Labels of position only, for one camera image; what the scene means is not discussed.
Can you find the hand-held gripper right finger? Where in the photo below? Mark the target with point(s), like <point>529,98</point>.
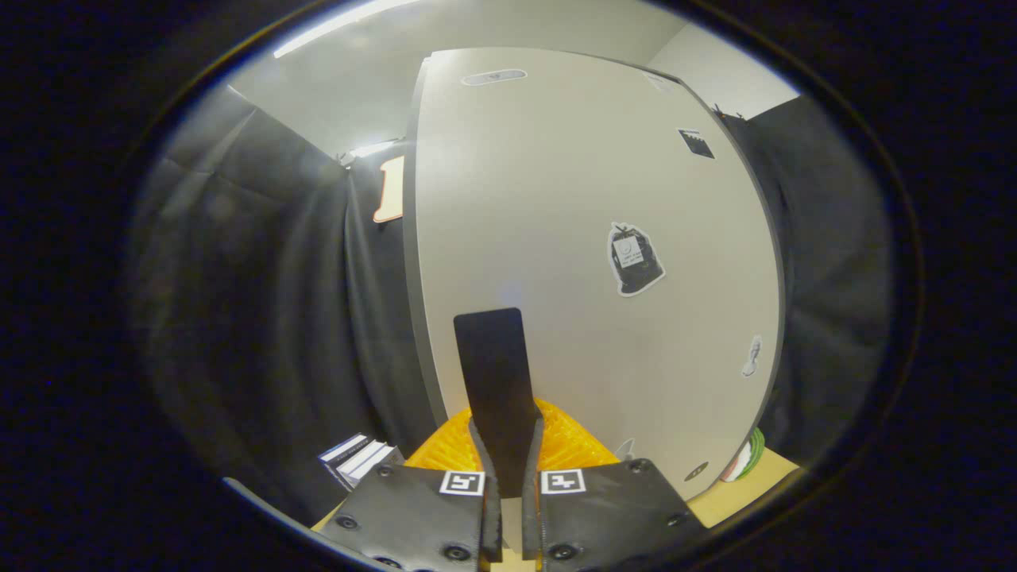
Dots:
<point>531,516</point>

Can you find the dark-cover book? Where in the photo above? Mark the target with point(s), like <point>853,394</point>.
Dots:
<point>343,450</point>

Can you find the white shoe cabinet door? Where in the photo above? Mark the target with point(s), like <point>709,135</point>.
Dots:
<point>556,199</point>

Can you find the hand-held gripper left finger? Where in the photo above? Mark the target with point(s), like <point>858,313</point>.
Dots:
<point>493,516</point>

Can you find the white picture-cover book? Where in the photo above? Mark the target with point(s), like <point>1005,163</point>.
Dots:
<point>372,461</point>

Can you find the black backdrop cloth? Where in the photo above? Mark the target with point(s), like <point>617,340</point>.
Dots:
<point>238,318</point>

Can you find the green white striped object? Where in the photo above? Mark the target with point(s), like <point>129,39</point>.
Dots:
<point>747,459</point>

